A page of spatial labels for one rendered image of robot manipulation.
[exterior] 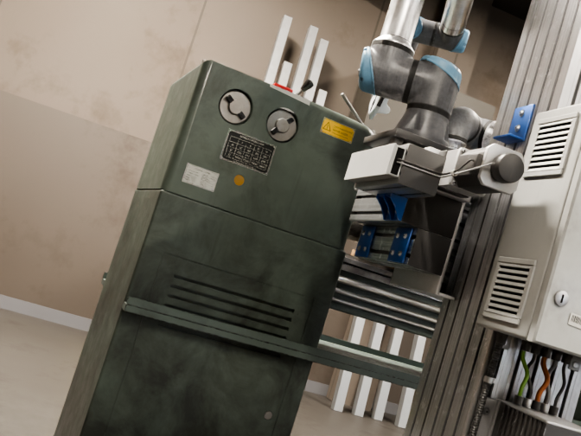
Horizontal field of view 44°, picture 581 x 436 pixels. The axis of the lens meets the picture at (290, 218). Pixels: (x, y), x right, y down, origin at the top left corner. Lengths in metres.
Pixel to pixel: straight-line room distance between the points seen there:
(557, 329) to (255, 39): 3.94
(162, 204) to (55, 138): 2.86
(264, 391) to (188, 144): 0.75
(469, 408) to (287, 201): 0.85
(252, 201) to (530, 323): 0.96
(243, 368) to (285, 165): 0.60
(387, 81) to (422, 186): 0.44
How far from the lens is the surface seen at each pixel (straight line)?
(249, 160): 2.06
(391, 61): 1.89
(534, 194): 1.50
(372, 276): 2.35
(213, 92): 2.05
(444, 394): 1.67
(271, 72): 4.75
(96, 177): 4.79
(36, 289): 4.82
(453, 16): 2.24
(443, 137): 1.85
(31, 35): 4.94
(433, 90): 1.87
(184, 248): 2.02
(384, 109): 2.43
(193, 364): 2.08
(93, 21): 4.95
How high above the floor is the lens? 0.75
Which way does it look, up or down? 4 degrees up
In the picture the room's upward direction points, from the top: 17 degrees clockwise
